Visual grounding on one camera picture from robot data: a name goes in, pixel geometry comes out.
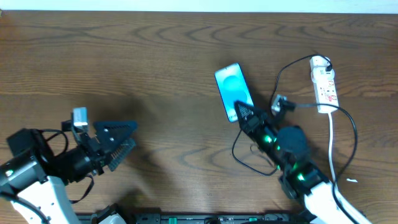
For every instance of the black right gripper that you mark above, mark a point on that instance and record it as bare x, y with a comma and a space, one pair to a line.
257, 123

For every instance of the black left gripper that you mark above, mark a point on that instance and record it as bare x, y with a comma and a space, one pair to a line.
97, 150

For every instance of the blue Galaxy smartphone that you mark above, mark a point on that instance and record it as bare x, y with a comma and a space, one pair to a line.
232, 87

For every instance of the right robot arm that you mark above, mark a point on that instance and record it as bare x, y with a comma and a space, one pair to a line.
301, 178

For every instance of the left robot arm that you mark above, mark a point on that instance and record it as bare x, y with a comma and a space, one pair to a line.
35, 179

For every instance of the white charger plug adapter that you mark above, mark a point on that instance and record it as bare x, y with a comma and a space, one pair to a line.
319, 61

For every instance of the white power strip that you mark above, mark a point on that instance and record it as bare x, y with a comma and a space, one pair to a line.
325, 89

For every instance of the small white paper scrap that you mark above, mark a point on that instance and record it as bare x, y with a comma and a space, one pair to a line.
351, 180

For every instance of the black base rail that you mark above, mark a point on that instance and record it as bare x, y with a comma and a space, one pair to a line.
164, 218

